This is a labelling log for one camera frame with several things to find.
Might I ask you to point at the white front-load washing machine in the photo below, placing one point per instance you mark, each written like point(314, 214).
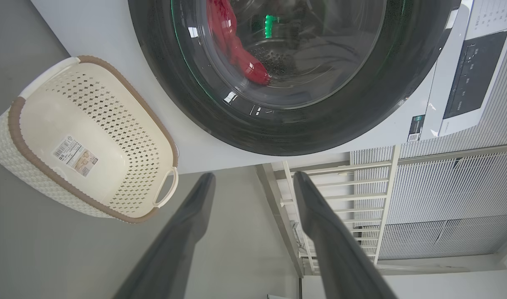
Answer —
point(112, 50)

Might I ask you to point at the red cloth garment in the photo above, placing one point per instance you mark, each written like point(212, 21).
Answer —
point(232, 45)

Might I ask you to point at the white slatted panel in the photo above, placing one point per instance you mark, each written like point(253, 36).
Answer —
point(453, 195)

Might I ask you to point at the white barcode product label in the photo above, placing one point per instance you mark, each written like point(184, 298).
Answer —
point(75, 155)

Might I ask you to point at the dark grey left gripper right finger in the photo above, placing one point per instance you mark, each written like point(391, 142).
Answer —
point(336, 257)

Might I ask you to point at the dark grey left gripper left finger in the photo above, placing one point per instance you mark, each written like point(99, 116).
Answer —
point(174, 249)

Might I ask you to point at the cream perforated laundry basket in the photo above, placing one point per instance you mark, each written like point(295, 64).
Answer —
point(91, 112)

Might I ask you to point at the round black glass washer door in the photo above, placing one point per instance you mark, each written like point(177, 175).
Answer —
point(162, 62)

